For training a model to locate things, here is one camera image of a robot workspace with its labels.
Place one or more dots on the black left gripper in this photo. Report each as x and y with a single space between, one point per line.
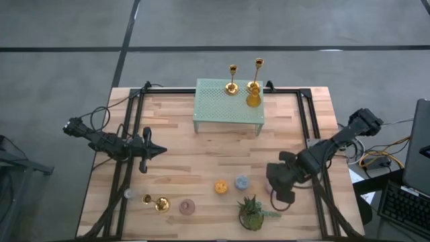
145 149

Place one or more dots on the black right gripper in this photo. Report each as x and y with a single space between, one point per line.
285 173

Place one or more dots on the blue patterned candle tin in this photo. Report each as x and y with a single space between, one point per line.
242 182

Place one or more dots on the gold brass candlestick holder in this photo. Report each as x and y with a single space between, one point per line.
162 204
231 88

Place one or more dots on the pink ribbed glass candle holder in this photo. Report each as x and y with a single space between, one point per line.
187 207

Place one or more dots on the orange patterned candle tin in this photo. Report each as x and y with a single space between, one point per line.
221 187

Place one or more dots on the amber glass candle holder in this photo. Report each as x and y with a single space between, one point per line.
253 100

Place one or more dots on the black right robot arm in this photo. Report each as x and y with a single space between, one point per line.
336 142

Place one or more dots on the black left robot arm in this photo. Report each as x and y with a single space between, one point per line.
100 142

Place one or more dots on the potted succulent plant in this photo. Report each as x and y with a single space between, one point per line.
252 216

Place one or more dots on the white paper sheet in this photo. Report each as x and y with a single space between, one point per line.
356 176

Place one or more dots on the green perforated metal shelf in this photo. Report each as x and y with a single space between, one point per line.
218 107

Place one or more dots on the black power brick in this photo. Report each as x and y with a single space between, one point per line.
378 163

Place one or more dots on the tall gold candlestick holder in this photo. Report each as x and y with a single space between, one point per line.
254 85

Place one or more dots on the black keyboard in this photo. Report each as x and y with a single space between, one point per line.
406 210

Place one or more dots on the black metal stand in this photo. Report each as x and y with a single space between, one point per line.
20 164

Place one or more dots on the black aluminium table frame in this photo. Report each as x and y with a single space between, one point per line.
168 90

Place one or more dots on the black frame clamp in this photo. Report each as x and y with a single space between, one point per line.
148 85
270 86

